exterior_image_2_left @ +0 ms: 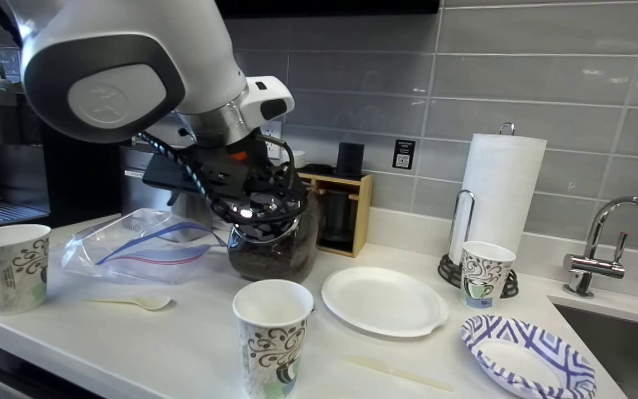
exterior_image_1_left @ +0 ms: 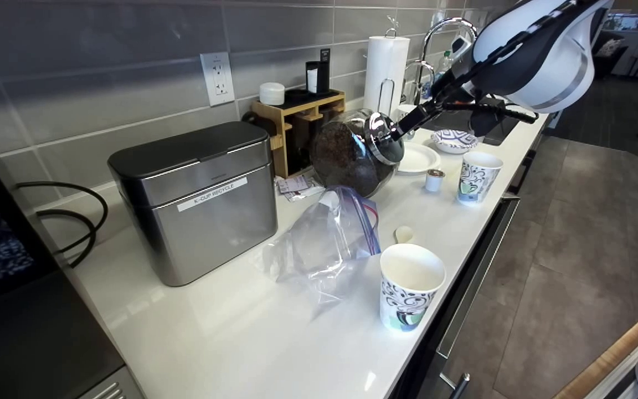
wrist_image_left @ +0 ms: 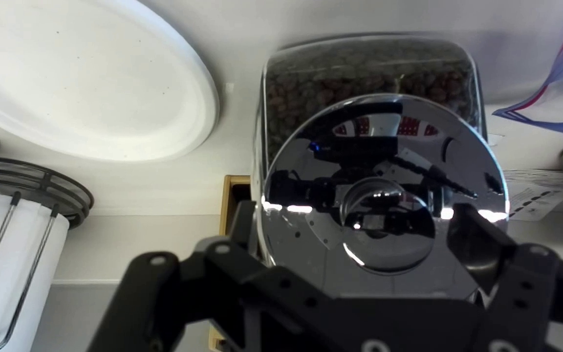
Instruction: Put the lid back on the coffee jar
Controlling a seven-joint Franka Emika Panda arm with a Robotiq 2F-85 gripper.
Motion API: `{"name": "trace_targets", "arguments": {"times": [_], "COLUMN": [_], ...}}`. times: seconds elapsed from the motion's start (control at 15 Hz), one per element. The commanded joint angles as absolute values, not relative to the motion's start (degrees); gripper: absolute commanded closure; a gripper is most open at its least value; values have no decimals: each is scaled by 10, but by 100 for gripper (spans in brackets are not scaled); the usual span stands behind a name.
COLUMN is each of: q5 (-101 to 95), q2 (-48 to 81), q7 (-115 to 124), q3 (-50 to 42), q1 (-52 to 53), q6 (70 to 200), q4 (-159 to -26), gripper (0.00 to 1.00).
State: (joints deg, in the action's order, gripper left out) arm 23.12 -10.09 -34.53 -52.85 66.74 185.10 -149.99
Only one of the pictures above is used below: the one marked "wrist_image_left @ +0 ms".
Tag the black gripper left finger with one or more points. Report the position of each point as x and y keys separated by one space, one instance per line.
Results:
x=185 y=293

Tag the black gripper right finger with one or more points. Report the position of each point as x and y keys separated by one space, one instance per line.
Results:
x=537 y=293

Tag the glass coffee jar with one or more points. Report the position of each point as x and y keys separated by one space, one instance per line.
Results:
x=361 y=70

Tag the white printed packet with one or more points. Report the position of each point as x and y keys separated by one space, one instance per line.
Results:
x=537 y=187

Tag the wooden countertop organizer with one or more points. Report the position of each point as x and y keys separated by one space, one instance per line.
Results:
x=224 y=195

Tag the white paper towel roll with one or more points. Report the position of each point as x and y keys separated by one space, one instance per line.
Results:
x=15 y=260

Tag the white plate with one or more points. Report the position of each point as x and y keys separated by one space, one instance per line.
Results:
x=87 y=78

